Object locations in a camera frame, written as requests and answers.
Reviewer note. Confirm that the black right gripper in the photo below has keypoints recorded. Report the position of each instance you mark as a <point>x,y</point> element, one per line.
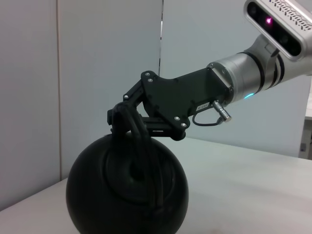
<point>175,102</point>

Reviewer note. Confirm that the black round teapot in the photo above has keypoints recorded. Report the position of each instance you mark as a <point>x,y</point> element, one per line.
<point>97,182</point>

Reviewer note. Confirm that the black teapot lid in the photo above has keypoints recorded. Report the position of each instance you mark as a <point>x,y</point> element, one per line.
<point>117,170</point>

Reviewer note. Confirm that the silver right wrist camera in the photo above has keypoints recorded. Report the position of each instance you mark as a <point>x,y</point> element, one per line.
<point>268,22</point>

